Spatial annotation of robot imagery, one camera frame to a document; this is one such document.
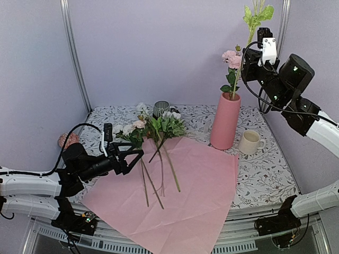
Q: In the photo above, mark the peach rose flower stem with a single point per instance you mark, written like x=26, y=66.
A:
x=135, y=134

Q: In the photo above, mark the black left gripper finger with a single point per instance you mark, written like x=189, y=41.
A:
x=125, y=166
x=123, y=147

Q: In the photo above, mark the tall pink vase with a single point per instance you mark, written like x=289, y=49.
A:
x=225, y=122

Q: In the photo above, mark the striped ceramic cup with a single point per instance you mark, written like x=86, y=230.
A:
x=160, y=107

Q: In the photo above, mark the right aluminium frame post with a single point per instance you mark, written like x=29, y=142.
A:
x=284, y=18

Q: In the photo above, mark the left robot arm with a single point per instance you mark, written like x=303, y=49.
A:
x=46, y=194

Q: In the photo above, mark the pink wrapping paper sheet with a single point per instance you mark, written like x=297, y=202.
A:
x=207, y=179

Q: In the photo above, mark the left aluminium frame post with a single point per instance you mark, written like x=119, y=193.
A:
x=65, y=11

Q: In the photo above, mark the peach blossom flower stem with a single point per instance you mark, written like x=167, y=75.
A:
x=261, y=12

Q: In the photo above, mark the green leafy white stem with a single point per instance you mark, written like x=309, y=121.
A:
x=163, y=128

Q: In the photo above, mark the dark red saucer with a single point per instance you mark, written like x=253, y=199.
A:
x=174, y=110

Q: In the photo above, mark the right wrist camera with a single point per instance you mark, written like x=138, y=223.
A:
x=267, y=46

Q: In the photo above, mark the white coffee mug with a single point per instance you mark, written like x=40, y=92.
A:
x=250, y=142

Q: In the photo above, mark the pink rose flower stem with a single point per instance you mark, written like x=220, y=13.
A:
x=233, y=71

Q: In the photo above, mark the aluminium frame post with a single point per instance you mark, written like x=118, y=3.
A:
x=65, y=11
x=284, y=18

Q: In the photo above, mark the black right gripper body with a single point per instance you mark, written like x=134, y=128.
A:
x=277, y=88

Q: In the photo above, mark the floral patterned tablecloth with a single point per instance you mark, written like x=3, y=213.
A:
x=264, y=179

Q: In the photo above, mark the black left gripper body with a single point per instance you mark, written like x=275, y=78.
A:
x=91, y=172

